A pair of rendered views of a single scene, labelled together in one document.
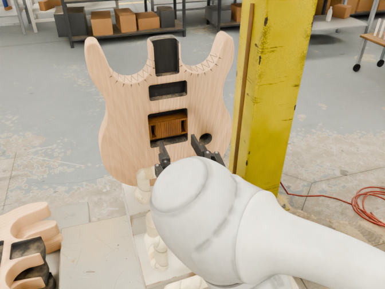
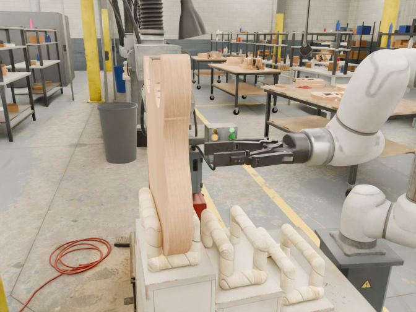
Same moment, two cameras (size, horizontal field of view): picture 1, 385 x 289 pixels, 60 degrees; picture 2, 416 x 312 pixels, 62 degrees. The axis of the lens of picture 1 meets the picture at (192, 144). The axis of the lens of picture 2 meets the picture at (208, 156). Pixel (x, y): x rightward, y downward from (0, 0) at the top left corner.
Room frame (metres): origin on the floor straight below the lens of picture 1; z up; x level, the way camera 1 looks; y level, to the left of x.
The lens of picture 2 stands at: (0.58, 0.76, 1.57)
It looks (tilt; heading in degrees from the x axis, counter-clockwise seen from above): 19 degrees down; 273
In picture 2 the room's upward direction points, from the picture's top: 1 degrees clockwise
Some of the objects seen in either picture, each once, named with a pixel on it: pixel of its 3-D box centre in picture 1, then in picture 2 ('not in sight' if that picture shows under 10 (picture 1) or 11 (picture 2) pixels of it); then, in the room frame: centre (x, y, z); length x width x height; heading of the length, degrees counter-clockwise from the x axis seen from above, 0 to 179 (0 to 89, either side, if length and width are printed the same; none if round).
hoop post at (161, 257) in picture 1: (160, 254); (259, 262); (0.50, 0.08, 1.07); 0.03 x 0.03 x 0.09
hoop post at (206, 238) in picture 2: not in sight; (207, 229); (0.64, -0.06, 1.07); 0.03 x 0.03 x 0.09
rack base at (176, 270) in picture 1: (188, 255); (229, 275); (0.57, 0.01, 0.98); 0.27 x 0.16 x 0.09; 110
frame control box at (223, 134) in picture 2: not in sight; (212, 145); (0.67, -1.08, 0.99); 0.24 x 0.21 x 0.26; 106
